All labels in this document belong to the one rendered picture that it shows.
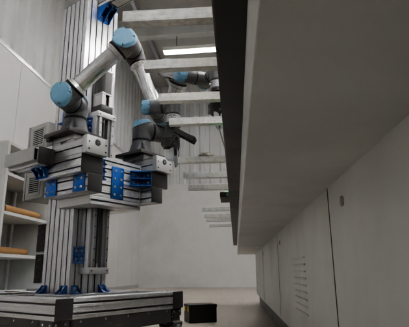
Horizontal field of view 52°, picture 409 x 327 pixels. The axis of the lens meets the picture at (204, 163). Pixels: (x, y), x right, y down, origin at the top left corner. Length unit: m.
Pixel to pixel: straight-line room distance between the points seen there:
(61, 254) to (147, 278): 7.80
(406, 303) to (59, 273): 2.07
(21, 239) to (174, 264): 5.53
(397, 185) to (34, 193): 2.31
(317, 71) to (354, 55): 0.04
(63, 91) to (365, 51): 1.92
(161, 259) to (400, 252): 9.60
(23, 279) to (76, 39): 2.99
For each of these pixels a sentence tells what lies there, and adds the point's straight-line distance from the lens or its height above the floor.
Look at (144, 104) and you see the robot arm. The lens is 2.09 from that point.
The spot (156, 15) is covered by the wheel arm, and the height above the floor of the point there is 0.94.
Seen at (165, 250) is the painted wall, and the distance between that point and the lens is 10.14.
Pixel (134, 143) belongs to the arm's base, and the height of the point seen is 1.11.
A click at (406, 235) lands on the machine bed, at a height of 0.38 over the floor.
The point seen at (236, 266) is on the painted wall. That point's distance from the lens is 9.93.
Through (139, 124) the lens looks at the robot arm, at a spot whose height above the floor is 1.22.
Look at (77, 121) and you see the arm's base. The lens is 2.31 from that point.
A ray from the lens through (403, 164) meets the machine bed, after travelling 0.61.
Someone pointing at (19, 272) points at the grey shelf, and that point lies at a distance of 5.10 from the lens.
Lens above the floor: 0.33
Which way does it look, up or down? 14 degrees up
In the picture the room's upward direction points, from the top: 1 degrees counter-clockwise
